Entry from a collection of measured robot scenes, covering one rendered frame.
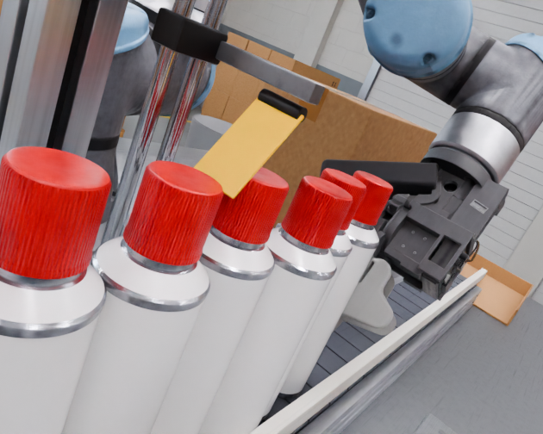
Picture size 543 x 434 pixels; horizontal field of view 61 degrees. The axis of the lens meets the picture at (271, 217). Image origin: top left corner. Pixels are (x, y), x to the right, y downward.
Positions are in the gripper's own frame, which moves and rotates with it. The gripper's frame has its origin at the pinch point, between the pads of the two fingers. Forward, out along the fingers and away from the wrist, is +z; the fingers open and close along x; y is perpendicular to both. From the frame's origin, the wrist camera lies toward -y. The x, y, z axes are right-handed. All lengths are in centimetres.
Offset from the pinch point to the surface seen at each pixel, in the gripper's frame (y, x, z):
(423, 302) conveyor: 1.6, 33.9, -13.3
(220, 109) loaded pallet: -269, 269, -104
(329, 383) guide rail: 4.5, -2.7, 3.8
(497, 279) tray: 6, 88, -39
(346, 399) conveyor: 5.3, 3.8, 4.3
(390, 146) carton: -18.3, 31.7, -33.8
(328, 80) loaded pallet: -206, 282, -181
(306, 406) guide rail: 4.8, -6.5, 6.0
